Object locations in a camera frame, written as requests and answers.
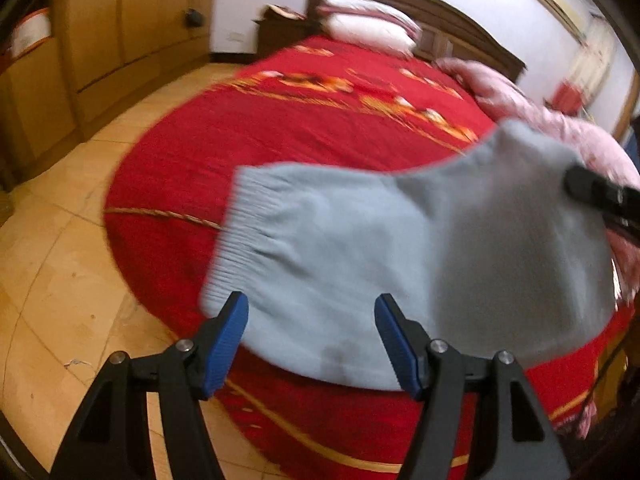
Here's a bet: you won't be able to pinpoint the light grey pants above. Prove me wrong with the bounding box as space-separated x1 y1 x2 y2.
200 120 615 390

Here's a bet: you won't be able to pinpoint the pink checked duvet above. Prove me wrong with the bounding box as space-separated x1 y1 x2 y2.
427 58 639 314

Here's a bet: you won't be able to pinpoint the cream window curtain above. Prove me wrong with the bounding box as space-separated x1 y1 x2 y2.
566 15 616 107

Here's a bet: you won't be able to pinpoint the dark wooden headboard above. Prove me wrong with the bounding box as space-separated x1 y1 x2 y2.
306 0 526 82

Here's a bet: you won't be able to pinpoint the white lower pillow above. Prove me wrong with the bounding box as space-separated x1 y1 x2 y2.
321 14 416 58

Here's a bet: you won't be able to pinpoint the red patterned bedspread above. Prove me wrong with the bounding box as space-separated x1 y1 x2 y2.
102 34 637 476

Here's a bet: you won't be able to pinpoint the pink upper pillow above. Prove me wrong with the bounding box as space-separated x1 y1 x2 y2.
316 0 422 41

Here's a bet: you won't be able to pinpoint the dark wooden nightstand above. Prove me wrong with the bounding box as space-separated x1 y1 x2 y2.
255 18 319 61

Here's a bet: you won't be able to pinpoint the folded cloth on nightstand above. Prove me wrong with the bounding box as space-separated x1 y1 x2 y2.
262 4 307 22

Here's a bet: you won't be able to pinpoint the wooden wardrobe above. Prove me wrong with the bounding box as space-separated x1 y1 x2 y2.
1 0 213 191

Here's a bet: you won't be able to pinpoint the black object on wardrobe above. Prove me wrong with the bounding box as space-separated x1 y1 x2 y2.
184 8 205 28

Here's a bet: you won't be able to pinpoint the wall air conditioner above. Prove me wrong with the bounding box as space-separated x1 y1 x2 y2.
536 0 588 40

